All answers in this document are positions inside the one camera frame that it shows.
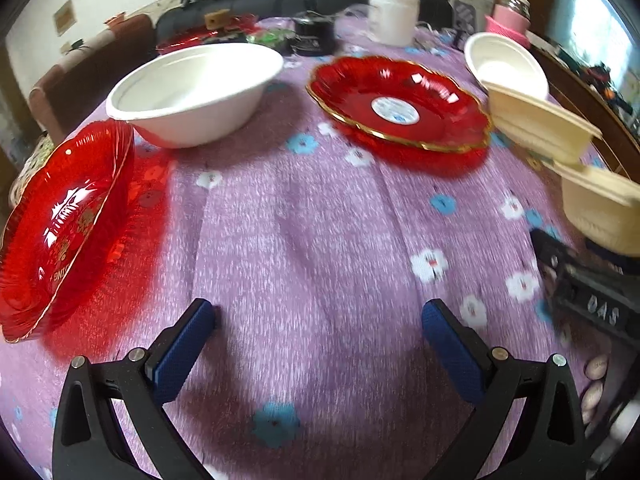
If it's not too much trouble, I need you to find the cream plastic bowl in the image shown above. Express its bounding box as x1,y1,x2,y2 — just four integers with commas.
485,81,602,165
544,162,640,258

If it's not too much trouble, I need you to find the small red gold-rimmed plate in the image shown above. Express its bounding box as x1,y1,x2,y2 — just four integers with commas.
307,55,491,154

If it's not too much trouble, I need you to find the large red scalloped plate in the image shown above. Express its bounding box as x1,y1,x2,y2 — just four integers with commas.
1,119,134,344

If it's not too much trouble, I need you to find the large white paper bowl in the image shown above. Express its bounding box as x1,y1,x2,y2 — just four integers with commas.
105,42,284,148

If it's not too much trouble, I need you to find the purple floral tablecloth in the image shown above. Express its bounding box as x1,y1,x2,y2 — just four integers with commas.
0,15,626,480

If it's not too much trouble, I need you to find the pink sleeved glass bottle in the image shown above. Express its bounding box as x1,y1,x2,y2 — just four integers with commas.
486,0,530,49

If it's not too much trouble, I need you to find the white plastic jar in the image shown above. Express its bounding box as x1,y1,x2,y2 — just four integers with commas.
368,0,420,48

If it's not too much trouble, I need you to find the black cylindrical device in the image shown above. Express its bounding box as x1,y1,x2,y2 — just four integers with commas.
292,14,336,58

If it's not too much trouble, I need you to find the black leather sofa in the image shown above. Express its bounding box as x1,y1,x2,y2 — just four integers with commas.
155,0,454,44

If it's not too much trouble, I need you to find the brown armchair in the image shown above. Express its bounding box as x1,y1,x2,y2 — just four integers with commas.
28,14,156,145

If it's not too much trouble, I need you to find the red bowl far end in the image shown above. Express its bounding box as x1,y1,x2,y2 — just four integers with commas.
155,14,258,55

